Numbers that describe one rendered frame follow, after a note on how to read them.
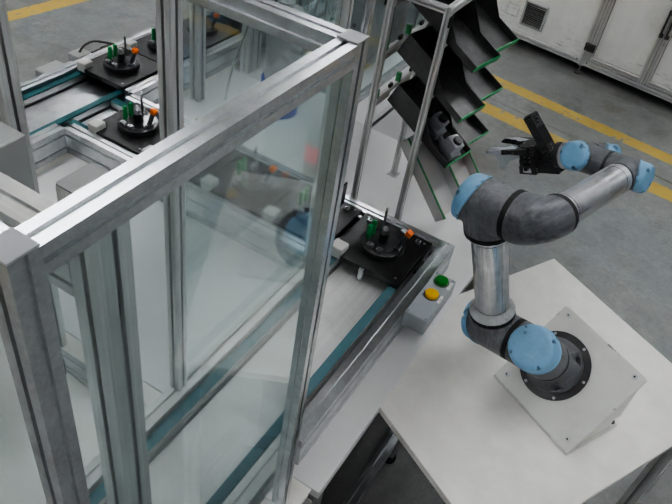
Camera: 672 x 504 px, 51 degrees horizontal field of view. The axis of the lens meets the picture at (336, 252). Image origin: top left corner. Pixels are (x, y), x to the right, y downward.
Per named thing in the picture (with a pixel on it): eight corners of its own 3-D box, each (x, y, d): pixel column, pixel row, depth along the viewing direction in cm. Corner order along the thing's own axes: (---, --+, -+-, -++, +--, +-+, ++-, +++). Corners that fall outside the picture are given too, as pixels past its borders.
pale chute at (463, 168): (474, 186, 243) (484, 183, 240) (453, 200, 235) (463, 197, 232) (441, 112, 239) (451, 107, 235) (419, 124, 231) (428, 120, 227)
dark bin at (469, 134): (484, 135, 231) (498, 122, 225) (463, 148, 223) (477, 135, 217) (431, 71, 234) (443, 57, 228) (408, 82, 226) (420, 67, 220)
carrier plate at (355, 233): (431, 248, 221) (432, 242, 219) (396, 289, 204) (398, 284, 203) (366, 216, 228) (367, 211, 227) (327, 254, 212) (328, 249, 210)
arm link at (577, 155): (604, 149, 168) (621, 150, 176) (562, 135, 175) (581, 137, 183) (592, 180, 171) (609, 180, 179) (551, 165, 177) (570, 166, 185)
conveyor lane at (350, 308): (424, 268, 227) (431, 245, 220) (276, 452, 169) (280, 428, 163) (350, 231, 236) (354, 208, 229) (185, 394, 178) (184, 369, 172)
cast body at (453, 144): (456, 159, 216) (469, 146, 211) (446, 162, 214) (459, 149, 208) (441, 137, 218) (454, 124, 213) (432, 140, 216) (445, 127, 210)
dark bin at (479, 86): (498, 92, 220) (513, 77, 215) (476, 104, 212) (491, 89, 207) (442, 26, 223) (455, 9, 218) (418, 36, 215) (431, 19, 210)
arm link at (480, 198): (504, 370, 180) (500, 211, 144) (458, 342, 189) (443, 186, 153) (531, 341, 185) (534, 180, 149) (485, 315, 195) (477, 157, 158)
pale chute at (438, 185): (457, 206, 233) (467, 203, 230) (434, 222, 225) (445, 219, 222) (422, 129, 229) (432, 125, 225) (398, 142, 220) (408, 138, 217)
